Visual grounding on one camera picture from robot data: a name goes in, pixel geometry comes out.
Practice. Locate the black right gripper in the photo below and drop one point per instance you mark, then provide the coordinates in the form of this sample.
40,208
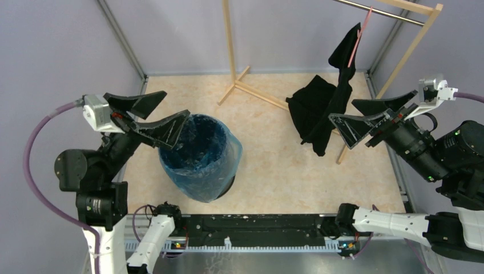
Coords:
381,113

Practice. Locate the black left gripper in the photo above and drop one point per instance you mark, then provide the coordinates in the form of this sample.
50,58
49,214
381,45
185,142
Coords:
165,131

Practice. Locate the blue plastic trash bag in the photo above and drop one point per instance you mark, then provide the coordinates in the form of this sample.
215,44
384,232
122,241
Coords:
205,158

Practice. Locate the black trash bin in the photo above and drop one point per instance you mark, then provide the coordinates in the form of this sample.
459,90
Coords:
227,188

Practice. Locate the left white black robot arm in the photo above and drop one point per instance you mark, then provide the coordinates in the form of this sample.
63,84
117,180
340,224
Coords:
101,202

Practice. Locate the black cloth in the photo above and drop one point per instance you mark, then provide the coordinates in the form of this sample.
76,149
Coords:
311,105

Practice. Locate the pink hanger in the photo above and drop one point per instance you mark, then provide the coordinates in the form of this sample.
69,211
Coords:
359,34

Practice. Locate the wooden clothes rack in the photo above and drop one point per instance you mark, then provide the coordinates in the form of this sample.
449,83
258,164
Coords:
412,12

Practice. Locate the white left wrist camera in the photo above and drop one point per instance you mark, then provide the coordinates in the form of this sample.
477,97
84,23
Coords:
97,113

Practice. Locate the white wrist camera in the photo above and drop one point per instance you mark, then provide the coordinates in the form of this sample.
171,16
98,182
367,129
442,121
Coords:
97,113
433,91

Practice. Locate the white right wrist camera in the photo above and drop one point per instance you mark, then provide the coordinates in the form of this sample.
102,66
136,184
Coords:
433,91

